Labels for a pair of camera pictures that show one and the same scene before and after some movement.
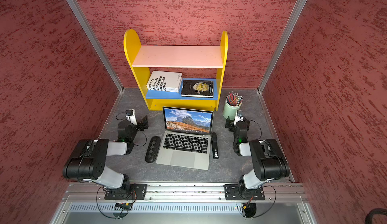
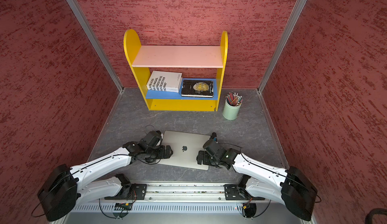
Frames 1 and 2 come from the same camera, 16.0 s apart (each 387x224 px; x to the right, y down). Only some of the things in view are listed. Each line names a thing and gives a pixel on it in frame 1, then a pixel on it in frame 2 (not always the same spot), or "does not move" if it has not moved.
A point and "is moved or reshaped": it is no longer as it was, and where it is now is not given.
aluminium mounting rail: [183, 192] does not move
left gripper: [140, 124] → [167, 156]
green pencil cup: [230, 111] does not move
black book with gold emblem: [193, 88] does not move
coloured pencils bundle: [234, 99] does not move
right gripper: [229, 123] → [199, 157]
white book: [169, 81] does not move
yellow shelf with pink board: [142, 58] does not move
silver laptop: [187, 141] is moved or reshaped
